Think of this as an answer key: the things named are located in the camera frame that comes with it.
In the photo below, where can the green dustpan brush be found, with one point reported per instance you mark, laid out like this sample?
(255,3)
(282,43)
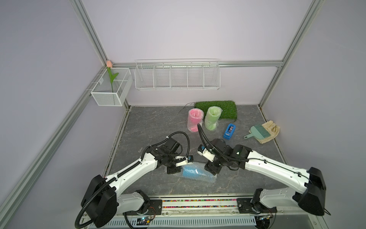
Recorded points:
(258,132)

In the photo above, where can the artificial grass mat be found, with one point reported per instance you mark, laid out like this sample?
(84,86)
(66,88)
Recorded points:
(229,109)

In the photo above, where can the artificial tulip flower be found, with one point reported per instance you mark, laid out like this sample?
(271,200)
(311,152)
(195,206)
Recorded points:
(112,76)

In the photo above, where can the white mesh wall basket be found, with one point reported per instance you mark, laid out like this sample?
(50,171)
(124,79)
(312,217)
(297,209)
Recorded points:
(102,92)

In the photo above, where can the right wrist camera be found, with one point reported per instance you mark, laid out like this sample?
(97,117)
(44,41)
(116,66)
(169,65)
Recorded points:
(205,153)

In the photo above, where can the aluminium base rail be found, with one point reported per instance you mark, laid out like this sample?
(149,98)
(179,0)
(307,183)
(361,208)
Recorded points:
(212,212)

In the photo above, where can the green plastic wine glass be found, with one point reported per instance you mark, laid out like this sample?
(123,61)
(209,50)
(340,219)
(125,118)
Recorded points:
(213,117)

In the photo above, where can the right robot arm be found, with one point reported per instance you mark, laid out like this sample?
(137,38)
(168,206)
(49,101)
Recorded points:
(305,189)

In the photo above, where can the white wire wall rack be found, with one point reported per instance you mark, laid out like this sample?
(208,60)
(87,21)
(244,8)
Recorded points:
(177,74)

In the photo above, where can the blue tape dispenser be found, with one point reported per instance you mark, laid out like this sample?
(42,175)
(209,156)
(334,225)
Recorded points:
(229,131)

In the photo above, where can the blue plastic wine glass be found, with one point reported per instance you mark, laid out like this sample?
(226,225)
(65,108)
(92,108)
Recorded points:
(194,171)

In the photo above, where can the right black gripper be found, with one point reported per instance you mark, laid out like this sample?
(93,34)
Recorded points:
(210,168)

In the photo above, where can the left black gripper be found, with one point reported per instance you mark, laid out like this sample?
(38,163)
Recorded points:
(174,170)

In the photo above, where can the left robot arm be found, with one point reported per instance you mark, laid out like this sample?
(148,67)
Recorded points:
(105,196)

